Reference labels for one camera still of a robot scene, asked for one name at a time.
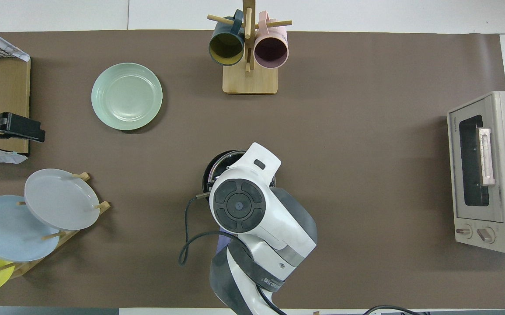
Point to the light green plate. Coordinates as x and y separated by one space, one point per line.
127 96

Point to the wooden plate rack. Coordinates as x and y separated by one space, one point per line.
20 267

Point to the glass lid with blue knob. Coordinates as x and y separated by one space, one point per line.
219 166

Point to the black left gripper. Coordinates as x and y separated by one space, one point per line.
18 127

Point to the dark teal mug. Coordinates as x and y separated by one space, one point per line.
226 46

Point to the wooden mug tree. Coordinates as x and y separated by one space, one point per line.
250 83

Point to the brown table mat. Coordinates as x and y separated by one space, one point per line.
366 218

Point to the pink mug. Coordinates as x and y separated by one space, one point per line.
271 50

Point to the grey plate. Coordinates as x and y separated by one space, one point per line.
60 201

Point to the light blue plate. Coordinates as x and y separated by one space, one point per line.
7 232

